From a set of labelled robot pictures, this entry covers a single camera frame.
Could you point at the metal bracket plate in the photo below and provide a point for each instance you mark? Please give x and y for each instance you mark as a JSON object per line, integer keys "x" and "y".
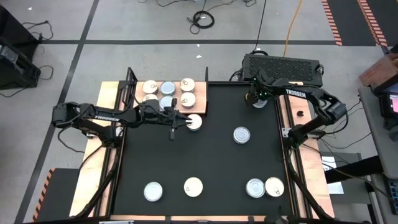
{"x": 90, "y": 134}
{"x": 285, "y": 132}

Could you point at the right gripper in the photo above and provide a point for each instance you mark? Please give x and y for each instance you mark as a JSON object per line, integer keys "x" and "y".
{"x": 259, "y": 87}

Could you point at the black perforated computer case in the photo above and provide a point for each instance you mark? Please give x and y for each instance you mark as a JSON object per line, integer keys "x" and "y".
{"x": 280, "y": 65}

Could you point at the black table mat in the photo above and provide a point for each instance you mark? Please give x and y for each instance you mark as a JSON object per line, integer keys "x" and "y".
{"x": 199, "y": 161}

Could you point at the tablet with pink screen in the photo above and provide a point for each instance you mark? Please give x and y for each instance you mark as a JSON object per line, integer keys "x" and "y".
{"x": 392, "y": 104}

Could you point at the black frame post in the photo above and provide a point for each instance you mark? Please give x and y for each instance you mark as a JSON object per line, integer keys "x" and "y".
{"x": 130, "y": 77}
{"x": 206, "y": 74}

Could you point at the black equipment case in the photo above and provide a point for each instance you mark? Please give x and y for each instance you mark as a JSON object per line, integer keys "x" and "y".
{"x": 15, "y": 68}

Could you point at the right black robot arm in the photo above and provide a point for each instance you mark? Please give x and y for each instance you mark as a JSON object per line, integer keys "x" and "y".
{"x": 295, "y": 92}

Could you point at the black mat orange stripes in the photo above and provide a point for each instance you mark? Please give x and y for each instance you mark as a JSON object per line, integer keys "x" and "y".
{"x": 351, "y": 18}
{"x": 59, "y": 199}

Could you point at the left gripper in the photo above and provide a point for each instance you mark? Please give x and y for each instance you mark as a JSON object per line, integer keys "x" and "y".
{"x": 155, "y": 113}

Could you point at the black cabinet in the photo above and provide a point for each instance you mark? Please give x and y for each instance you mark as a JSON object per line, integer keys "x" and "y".
{"x": 12, "y": 28}

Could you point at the wooden shelf board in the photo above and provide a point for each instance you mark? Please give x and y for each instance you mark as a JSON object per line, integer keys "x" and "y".
{"x": 200, "y": 105}

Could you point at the tuna can green label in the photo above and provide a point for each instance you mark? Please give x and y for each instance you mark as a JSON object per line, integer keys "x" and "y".
{"x": 241, "y": 135}
{"x": 255, "y": 188}
{"x": 165, "y": 101}
{"x": 168, "y": 88}
{"x": 260, "y": 105}
{"x": 153, "y": 191}

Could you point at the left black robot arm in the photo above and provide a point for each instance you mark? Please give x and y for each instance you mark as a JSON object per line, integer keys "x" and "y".
{"x": 105, "y": 117}

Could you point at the black metal beam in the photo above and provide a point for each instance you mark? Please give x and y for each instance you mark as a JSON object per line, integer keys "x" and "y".
{"x": 354, "y": 169}

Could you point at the gray side table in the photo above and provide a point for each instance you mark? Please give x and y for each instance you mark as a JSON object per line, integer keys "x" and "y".
{"x": 377, "y": 140}

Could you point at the salmon can blue label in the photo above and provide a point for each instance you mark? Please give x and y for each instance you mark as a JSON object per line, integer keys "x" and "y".
{"x": 187, "y": 85}
{"x": 150, "y": 97}
{"x": 150, "y": 86}
{"x": 196, "y": 123}
{"x": 275, "y": 187}
{"x": 193, "y": 187}
{"x": 187, "y": 100}

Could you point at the cardboard box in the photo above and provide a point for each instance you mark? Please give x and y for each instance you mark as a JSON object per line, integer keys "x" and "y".
{"x": 381, "y": 71}

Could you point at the white paper sheet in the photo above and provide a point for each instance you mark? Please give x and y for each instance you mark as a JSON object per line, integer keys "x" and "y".
{"x": 334, "y": 186}

